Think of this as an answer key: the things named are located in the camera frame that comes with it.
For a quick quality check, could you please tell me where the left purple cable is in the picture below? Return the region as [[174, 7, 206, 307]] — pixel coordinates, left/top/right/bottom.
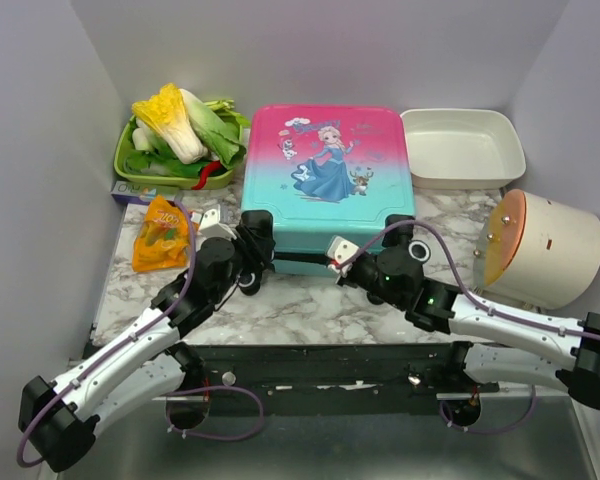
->
[[15, 199, 266, 469]]

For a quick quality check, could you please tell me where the purple and white small box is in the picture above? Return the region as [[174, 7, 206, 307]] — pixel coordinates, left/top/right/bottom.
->
[[110, 181, 181, 205]]

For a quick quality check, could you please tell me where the orange snack bag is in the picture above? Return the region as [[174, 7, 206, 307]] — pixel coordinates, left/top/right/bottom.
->
[[131, 195, 190, 273]]

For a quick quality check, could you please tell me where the napa cabbage with yellow top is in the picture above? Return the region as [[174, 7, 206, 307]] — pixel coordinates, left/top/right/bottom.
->
[[131, 83, 208, 164]]

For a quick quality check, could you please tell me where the white cylinder appliance orange lid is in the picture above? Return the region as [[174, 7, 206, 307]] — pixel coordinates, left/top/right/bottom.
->
[[473, 189, 600, 310]]

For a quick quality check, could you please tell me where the red chili pepper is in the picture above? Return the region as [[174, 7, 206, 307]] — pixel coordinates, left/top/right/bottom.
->
[[190, 160, 225, 191]]

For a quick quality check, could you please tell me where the white rectangular plastic basin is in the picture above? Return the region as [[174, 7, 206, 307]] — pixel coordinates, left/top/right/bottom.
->
[[400, 108, 526, 190]]

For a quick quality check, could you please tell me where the green plastic vegetable tray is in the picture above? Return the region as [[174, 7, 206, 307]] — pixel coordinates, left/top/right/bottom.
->
[[113, 116, 236, 190]]

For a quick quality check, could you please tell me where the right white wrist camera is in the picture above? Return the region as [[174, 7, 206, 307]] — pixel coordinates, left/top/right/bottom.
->
[[326, 236, 359, 277]]

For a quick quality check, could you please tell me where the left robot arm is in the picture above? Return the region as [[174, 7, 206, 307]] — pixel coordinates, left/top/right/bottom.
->
[[16, 211, 275, 473]]

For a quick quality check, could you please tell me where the pink and teal kids suitcase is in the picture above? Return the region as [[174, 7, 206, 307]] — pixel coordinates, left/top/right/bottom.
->
[[241, 104, 430, 276]]

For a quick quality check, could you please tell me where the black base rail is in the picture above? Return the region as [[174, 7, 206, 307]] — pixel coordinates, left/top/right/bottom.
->
[[82, 341, 511, 416]]

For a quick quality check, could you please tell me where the green leafy lettuce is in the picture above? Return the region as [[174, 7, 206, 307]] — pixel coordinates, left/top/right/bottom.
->
[[180, 89, 250, 170]]

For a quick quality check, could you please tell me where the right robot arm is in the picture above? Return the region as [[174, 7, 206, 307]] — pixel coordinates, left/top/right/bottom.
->
[[327, 238, 600, 411]]

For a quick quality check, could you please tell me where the white bok choy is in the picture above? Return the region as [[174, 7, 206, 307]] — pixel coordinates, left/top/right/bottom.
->
[[132, 118, 158, 152]]

